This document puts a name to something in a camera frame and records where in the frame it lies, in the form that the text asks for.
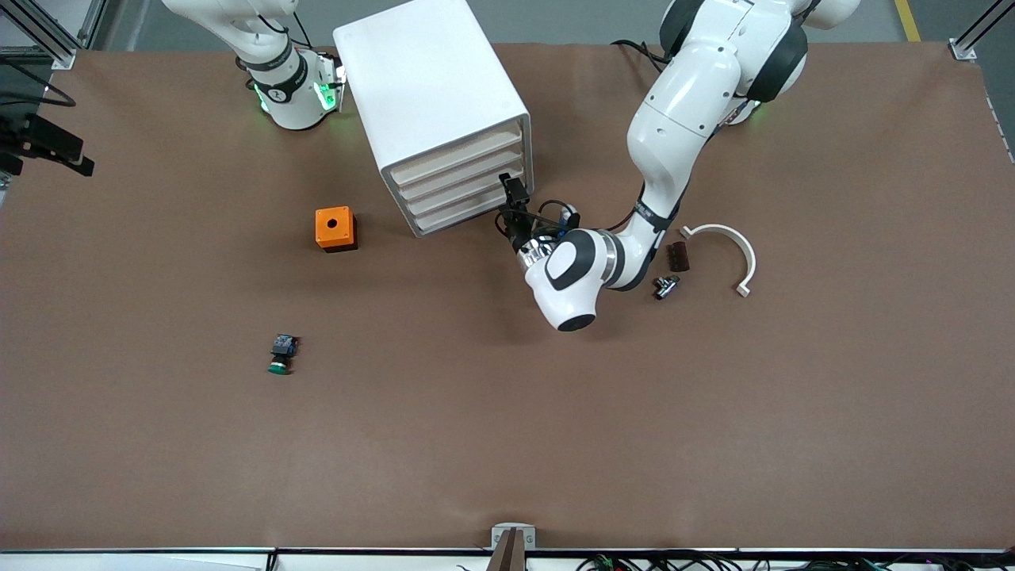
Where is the green push button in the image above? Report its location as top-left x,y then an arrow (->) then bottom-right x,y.
267,334 -> 300,376

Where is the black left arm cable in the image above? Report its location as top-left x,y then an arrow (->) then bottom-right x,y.
496,200 -> 584,239

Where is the aluminium frame profile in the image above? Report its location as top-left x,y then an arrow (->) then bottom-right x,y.
12,0 -> 78,71
949,0 -> 1015,63
79,0 -> 109,48

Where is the orange push button enclosure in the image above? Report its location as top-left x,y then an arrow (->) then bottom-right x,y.
315,206 -> 358,254

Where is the black base cable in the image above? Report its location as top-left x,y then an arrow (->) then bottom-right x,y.
611,38 -> 673,78

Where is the white curved plastic bracket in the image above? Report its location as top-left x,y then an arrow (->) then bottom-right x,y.
680,224 -> 757,299

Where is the grey metal table bracket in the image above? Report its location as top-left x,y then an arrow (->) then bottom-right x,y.
491,523 -> 537,550

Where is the dark support post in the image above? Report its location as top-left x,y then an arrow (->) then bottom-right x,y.
485,529 -> 529,571

